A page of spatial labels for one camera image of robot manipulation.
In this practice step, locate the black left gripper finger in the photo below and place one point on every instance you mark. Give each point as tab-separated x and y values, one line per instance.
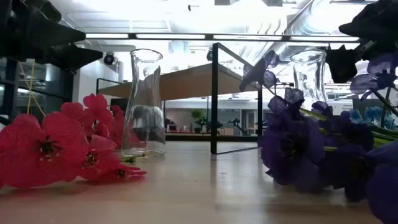
71	57
59	33

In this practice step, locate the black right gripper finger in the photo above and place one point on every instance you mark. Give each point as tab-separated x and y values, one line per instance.
360	29
342	63

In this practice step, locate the clear glass vase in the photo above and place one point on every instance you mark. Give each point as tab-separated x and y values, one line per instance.
308	74
146	77

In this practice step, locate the red artificial flower bunch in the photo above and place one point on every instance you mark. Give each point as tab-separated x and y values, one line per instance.
31	149
96	105

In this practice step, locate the purple artificial flower bunch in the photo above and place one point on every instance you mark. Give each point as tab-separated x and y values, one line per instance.
292	149

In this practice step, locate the black background robot arm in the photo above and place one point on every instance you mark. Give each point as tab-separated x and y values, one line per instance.
236	124

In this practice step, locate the black desk monitor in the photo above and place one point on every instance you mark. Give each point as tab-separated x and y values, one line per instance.
360	107
116	104

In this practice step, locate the black framed glass partition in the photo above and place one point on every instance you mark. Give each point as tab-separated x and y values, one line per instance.
9	87

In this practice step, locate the long ceiling light bar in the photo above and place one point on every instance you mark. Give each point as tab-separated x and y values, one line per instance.
171	36

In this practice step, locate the cardboard box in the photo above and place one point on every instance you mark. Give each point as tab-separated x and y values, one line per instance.
225	131

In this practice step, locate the potted green plant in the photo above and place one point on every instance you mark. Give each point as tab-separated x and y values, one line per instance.
197	116

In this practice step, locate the wooden shelf black metal frame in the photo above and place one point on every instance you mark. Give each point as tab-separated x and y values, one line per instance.
186	84

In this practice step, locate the black table frame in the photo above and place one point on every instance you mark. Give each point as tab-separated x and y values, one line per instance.
186	137

